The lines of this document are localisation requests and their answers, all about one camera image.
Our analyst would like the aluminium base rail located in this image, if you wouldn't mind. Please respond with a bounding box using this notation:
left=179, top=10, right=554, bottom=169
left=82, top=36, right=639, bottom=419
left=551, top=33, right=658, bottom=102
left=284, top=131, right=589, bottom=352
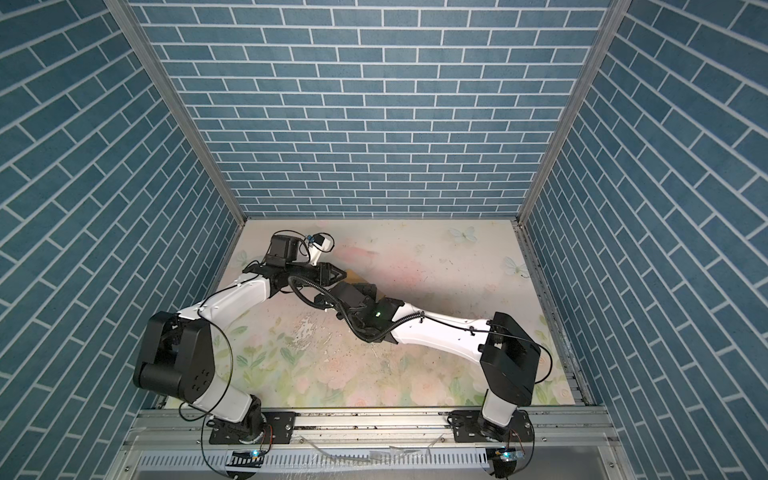
left=107, top=405, right=633, bottom=479

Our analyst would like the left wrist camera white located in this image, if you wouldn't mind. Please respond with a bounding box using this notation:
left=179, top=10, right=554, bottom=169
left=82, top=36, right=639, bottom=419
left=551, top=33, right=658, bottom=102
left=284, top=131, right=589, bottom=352
left=305, top=232, right=335, bottom=266

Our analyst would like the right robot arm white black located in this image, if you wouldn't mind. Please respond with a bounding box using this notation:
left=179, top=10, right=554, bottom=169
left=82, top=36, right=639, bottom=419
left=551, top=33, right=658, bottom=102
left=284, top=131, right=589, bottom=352
left=325, top=282, right=543, bottom=441

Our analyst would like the brown cardboard paper box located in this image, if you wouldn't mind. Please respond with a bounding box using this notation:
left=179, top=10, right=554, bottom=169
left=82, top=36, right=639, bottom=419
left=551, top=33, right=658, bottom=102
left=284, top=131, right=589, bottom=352
left=345, top=270, right=377, bottom=297

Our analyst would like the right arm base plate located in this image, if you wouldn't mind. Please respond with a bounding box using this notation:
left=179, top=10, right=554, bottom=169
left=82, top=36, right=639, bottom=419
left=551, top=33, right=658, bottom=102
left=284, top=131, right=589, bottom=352
left=447, top=409, right=535, bottom=443

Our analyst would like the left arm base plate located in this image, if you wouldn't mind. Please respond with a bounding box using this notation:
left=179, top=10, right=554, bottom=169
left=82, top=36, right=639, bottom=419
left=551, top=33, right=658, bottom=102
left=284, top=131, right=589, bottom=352
left=206, top=410, right=297, bottom=446

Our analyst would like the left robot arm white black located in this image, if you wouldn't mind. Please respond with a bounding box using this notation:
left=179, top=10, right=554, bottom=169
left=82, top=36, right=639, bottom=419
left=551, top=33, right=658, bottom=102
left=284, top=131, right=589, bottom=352
left=133, top=230, right=346, bottom=444

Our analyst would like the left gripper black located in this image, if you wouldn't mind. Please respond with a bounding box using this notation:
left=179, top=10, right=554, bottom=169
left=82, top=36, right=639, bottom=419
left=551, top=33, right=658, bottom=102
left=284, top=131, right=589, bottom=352
left=284, top=262, right=347, bottom=287

